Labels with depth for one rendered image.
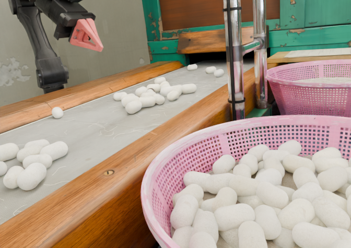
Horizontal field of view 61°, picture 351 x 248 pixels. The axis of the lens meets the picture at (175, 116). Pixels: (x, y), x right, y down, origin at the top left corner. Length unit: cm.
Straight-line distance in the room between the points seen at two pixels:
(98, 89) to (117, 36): 170
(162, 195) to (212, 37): 79
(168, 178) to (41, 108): 42
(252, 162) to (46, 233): 20
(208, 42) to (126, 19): 142
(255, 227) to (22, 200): 22
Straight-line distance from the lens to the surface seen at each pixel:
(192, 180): 30
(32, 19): 107
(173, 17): 113
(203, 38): 102
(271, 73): 71
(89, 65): 272
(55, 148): 40
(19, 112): 64
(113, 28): 245
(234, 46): 43
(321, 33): 98
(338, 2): 98
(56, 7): 78
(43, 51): 101
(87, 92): 74
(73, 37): 77
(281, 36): 99
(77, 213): 24
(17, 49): 280
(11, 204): 34
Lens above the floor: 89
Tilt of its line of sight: 17 degrees down
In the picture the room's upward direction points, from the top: 6 degrees counter-clockwise
